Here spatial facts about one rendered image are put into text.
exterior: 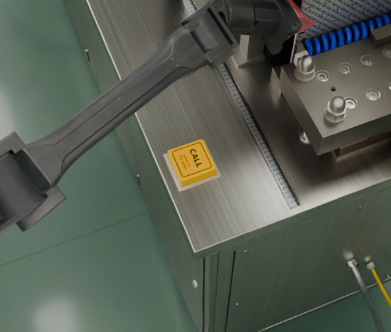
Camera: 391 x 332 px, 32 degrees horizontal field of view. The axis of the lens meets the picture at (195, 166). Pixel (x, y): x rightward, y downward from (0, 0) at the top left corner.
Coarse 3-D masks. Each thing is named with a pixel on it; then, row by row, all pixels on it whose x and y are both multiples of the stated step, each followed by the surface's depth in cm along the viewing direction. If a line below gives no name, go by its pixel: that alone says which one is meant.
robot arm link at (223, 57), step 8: (200, 8) 103; (208, 8) 104; (192, 16) 101; (216, 16) 104; (184, 24) 102; (224, 24) 105; (224, 32) 105; (232, 40) 105; (232, 48) 105; (224, 56) 104; (208, 64) 104; (216, 64) 103
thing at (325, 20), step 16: (304, 0) 112; (320, 0) 113; (336, 0) 115; (352, 0) 117; (368, 0) 119; (384, 0) 121; (320, 16) 118; (336, 16) 120; (352, 16) 121; (368, 16) 123; (304, 32) 120; (320, 32) 122
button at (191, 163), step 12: (192, 144) 124; (204, 144) 124; (168, 156) 124; (180, 156) 123; (192, 156) 123; (204, 156) 123; (180, 168) 121; (192, 168) 121; (204, 168) 121; (216, 168) 122; (180, 180) 120; (192, 180) 122
